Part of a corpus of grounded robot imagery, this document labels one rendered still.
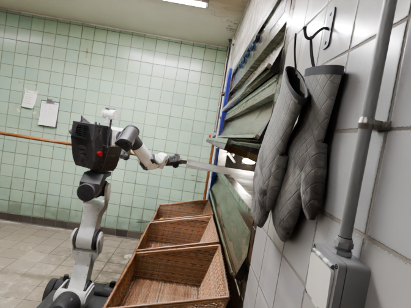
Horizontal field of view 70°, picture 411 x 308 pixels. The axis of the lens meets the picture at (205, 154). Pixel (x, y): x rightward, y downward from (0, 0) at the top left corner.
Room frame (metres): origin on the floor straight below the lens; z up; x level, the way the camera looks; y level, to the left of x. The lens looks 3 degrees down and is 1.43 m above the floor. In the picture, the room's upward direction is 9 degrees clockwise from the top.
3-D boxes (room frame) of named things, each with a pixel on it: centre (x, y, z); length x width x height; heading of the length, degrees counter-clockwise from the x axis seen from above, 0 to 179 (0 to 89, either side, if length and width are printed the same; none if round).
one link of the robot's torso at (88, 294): (1.89, 0.70, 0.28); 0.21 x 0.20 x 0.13; 2
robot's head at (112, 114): (2.03, 0.69, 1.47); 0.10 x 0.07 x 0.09; 63
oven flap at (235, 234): (1.97, -0.18, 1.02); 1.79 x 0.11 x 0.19; 3
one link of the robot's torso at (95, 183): (1.94, 0.70, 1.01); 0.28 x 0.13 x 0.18; 2
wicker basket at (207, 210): (2.54, 0.11, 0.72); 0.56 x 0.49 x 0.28; 3
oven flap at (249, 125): (1.97, -0.18, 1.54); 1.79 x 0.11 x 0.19; 3
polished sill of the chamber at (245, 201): (1.98, -0.20, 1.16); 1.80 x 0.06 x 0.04; 3
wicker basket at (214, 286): (1.35, 0.06, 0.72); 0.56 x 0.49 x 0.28; 1
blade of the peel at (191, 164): (2.56, -0.04, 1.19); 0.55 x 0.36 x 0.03; 2
